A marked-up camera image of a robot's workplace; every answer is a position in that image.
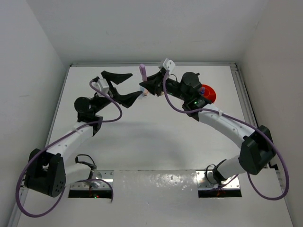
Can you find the purple correction tape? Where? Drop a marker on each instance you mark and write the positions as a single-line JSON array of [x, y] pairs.
[[143, 73]]

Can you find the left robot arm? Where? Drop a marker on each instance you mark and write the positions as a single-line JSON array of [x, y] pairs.
[[47, 171]]

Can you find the orange round organizer container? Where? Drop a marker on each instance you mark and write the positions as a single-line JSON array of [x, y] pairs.
[[210, 93]]

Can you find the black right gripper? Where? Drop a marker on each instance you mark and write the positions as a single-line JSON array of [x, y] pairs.
[[155, 84]]

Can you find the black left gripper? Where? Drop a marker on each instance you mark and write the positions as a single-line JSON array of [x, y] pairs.
[[124, 100]]

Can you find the blue capped glue stick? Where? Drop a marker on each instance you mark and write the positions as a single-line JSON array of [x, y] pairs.
[[142, 94]]

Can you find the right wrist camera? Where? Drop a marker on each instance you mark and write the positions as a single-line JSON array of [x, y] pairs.
[[168, 64]]

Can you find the pink mini stapler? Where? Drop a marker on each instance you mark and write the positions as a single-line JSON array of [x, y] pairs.
[[145, 93]]

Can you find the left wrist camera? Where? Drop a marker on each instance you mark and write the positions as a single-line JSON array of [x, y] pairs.
[[103, 85]]

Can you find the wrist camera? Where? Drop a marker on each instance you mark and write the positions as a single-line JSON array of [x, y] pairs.
[[168, 64], [103, 85]]

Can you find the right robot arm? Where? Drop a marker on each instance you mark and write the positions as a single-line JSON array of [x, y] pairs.
[[255, 144]]

